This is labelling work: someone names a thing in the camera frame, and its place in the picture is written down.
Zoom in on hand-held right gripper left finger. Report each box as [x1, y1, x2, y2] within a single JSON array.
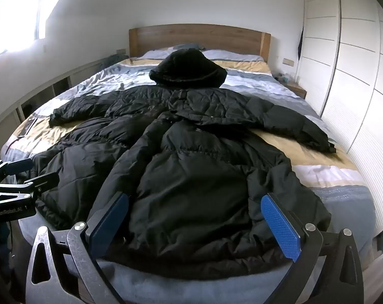
[[25, 192, 130, 304]]

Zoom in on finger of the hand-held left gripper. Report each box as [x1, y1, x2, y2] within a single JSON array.
[[0, 172, 60, 201], [0, 158, 34, 178]]

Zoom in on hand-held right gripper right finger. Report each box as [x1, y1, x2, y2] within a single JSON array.
[[260, 193, 365, 304]]

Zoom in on black hooded puffer coat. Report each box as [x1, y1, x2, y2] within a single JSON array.
[[31, 48, 336, 281]]

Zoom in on black phone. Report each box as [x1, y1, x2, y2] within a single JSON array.
[[17, 117, 39, 139]]

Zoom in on white low shelf unit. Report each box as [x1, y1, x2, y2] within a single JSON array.
[[0, 58, 116, 148]]

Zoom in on striped duvet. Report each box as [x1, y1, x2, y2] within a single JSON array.
[[2, 49, 378, 304]]

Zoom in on wooden nightstand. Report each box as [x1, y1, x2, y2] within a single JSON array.
[[286, 81, 308, 100]]

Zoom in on small items on nightstand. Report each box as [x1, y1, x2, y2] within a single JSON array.
[[273, 72, 301, 83]]

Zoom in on window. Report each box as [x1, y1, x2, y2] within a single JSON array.
[[0, 0, 48, 61]]

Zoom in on white pillow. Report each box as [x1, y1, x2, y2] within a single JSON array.
[[137, 48, 177, 60], [201, 49, 265, 63]]

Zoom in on white wardrobe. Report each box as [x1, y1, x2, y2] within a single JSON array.
[[296, 0, 383, 232]]

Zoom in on dark grey pillow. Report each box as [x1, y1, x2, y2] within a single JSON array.
[[174, 43, 205, 52]]

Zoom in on wooden headboard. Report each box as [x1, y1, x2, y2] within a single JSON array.
[[129, 24, 272, 62]]

